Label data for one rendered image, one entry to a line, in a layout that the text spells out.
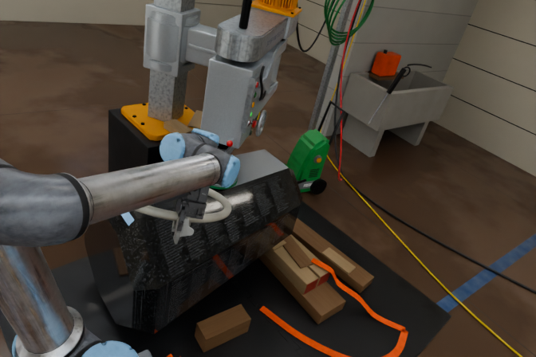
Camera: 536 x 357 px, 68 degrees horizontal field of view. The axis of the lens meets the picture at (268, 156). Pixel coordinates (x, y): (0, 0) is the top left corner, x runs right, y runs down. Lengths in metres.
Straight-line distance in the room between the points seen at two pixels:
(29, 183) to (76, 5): 7.34
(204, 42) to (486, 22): 4.62
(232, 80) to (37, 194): 1.33
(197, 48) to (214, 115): 0.77
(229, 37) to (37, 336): 1.30
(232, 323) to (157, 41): 1.77
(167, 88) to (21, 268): 2.09
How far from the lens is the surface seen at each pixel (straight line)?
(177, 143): 1.13
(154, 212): 1.33
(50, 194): 0.69
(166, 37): 2.65
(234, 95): 1.90
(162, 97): 2.88
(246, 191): 2.31
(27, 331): 1.07
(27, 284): 0.94
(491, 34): 6.42
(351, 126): 5.02
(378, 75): 4.98
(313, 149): 3.60
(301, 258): 2.84
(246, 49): 1.81
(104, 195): 0.76
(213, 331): 2.45
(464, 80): 6.55
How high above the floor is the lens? 2.12
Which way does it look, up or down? 30 degrees down
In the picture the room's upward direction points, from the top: 13 degrees clockwise
